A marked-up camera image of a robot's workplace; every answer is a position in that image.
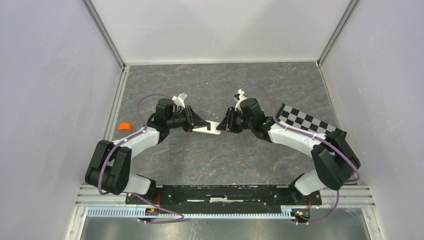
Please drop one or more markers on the red white remote control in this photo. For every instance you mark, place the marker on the red white remote control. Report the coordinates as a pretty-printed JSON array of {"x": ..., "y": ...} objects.
[{"x": 209, "y": 129}]

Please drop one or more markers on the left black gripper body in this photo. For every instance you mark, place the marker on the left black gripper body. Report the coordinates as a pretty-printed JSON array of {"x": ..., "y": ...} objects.
[{"x": 185, "y": 119}]

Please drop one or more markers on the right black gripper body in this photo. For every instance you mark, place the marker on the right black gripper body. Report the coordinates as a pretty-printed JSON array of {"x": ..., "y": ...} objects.
[{"x": 235, "y": 122}]

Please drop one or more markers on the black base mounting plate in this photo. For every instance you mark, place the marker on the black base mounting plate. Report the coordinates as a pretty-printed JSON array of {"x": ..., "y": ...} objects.
[{"x": 229, "y": 199}]

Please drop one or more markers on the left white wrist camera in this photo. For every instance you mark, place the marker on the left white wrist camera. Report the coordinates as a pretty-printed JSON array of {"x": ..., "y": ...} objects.
[{"x": 179, "y": 100}]

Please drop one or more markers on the black white checkerboard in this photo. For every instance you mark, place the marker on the black white checkerboard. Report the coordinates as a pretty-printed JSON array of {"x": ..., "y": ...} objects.
[{"x": 304, "y": 121}]

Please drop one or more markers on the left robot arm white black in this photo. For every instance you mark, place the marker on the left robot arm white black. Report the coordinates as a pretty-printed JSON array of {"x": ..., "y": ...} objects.
[{"x": 110, "y": 165}]

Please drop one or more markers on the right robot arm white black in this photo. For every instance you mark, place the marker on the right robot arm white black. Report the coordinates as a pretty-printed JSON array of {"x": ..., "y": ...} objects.
[{"x": 334, "y": 161}]

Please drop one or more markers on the orange tape roll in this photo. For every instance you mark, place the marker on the orange tape roll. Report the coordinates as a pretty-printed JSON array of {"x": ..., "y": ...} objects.
[{"x": 125, "y": 127}]

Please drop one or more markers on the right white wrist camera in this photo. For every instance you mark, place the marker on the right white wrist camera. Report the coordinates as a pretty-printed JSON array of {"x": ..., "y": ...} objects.
[{"x": 239, "y": 97}]

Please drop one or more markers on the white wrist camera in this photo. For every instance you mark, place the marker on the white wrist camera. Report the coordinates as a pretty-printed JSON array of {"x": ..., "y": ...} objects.
[
  {"x": 179, "y": 100},
  {"x": 239, "y": 97}
]

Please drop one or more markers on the grey slotted cable duct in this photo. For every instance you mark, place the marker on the grey slotted cable duct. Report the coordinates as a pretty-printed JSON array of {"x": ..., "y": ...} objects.
[{"x": 144, "y": 213}]

